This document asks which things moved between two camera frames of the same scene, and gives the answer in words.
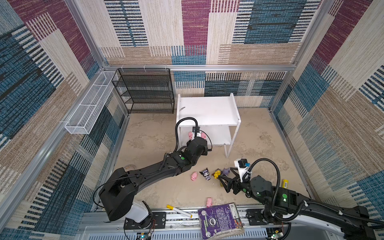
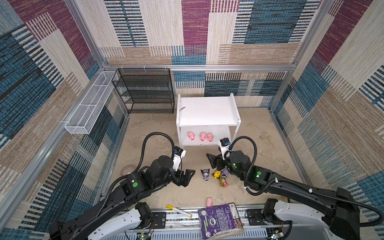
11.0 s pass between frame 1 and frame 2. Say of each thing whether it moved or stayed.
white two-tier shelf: stayed
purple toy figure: stayed
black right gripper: moved
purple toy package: stayed
